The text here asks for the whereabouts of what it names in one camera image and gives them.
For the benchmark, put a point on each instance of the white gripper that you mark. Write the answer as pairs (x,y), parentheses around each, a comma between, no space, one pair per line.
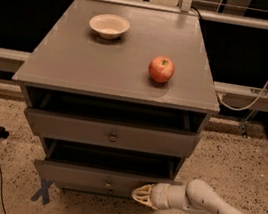
(159,196)

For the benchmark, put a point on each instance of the grey top drawer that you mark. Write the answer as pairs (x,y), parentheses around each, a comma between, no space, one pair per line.
(69,127)

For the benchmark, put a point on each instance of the grey wooden drawer cabinet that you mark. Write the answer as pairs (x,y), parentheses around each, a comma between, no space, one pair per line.
(75,71)

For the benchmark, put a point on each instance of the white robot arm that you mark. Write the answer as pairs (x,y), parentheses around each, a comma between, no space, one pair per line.
(195,197)

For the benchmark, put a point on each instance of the white paper bowl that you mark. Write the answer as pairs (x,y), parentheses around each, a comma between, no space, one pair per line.
(109,26)

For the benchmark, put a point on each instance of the grey drawer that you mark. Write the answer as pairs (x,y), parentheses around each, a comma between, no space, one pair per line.
(69,127)
(104,170)

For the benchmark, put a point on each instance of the red apple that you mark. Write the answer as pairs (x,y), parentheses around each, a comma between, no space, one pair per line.
(161,69)

